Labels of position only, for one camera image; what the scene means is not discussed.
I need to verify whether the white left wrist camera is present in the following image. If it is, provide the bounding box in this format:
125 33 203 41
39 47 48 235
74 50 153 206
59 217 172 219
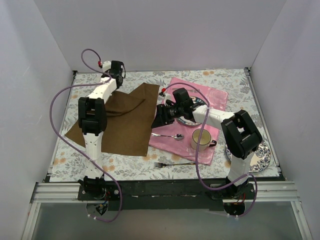
98 60 112 74

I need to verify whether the cream mug dark rim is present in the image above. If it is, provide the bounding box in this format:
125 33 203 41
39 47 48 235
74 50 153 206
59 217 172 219
190 128 217 152

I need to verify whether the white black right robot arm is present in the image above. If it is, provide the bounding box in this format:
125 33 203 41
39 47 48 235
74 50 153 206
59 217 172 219
151 88 263 199

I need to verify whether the brown cloth napkin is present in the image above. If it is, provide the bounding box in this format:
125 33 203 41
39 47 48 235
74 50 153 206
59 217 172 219
64 82 160 158

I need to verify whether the silver spoon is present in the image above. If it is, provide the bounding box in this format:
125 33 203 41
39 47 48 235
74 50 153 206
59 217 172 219
151 133 185 141

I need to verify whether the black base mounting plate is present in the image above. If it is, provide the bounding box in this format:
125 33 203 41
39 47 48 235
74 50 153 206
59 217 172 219
77 179 255 214

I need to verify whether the green rimmed white plate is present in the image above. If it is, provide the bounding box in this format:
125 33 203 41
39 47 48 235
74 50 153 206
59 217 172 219
176 96 207 128

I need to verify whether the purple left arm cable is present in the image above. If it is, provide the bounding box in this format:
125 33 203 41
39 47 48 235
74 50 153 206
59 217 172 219
49 48 123 223

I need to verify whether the floral tablecloth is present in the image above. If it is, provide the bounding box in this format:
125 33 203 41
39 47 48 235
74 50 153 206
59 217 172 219
50 69 269 182

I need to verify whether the silver fork on placemat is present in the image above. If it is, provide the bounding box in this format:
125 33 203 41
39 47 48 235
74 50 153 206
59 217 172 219
172 87 200 93

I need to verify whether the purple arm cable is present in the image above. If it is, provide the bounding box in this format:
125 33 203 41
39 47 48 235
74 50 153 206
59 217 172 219
49 48 123 223
159 83 257 219

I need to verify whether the aluminium table frame rail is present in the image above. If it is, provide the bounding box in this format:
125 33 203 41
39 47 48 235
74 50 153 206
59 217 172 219
21 66 313 240

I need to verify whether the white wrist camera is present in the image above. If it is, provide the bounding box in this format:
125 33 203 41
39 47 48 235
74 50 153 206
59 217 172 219
98 60 112 74
158 88 173 104

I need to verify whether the pink floral placemat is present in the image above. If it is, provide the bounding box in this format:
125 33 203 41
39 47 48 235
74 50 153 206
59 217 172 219
149 77 228 161

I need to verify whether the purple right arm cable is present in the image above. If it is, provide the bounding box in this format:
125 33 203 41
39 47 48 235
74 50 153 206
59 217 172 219
159 83 257 219

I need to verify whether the dark fork on tablecloth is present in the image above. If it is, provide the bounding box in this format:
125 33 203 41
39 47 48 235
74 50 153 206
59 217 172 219
154 162 196 168

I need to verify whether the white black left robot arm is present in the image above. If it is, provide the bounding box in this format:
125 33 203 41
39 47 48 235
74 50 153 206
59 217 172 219
78 60 126 200

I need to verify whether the blue floral white plate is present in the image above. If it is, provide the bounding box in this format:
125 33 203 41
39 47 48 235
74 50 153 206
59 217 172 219
224 139 273 174

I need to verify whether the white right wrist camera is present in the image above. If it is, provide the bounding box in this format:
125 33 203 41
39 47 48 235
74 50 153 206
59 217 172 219
158 88 173 104

